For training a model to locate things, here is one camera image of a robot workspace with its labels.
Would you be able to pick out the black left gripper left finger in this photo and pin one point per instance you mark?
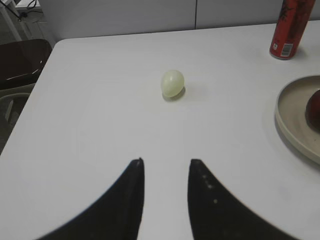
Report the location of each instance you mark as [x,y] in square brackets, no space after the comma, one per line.
[116,215]

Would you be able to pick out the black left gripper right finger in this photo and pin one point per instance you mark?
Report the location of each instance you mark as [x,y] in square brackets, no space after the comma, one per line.
[215,214]

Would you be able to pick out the dark red apple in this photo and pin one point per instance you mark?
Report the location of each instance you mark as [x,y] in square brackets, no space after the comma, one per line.
[312,111]

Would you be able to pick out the beige round plate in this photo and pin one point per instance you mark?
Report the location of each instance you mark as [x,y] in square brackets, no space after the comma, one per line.
[290,116]

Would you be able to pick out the pale white egg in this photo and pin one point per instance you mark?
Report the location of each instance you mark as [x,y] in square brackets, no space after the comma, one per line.
[172,83]

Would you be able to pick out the dark brown chair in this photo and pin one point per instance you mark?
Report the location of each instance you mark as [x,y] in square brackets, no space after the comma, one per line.
[22,62]

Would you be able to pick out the red soda can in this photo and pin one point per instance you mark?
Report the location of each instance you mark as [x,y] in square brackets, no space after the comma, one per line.
[292,21]

